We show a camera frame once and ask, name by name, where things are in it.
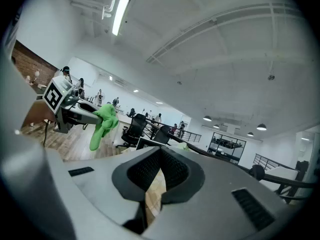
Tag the black balcony railing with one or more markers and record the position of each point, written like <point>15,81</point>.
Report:
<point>192,136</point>
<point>265,160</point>

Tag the long ceiling light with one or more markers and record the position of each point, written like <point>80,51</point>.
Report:
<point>120,15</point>

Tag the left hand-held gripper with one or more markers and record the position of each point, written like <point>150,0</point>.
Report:
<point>53,96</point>

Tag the black framed glass wall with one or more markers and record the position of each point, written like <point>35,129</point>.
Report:
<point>226,146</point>

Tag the green cloth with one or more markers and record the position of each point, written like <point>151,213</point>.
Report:
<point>106,120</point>

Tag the black curved railing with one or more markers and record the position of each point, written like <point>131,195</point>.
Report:
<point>287,181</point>

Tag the ceiling security camera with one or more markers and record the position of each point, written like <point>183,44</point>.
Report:
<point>271,77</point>

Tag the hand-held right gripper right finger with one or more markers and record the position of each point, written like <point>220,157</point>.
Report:
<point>225,196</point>

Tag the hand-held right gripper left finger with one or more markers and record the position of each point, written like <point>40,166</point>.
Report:
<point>100,184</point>

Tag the black mesh office chair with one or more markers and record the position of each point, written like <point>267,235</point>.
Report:
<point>162,134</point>
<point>135,129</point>

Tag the white flower bouquet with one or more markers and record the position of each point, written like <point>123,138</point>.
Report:
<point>183,146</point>

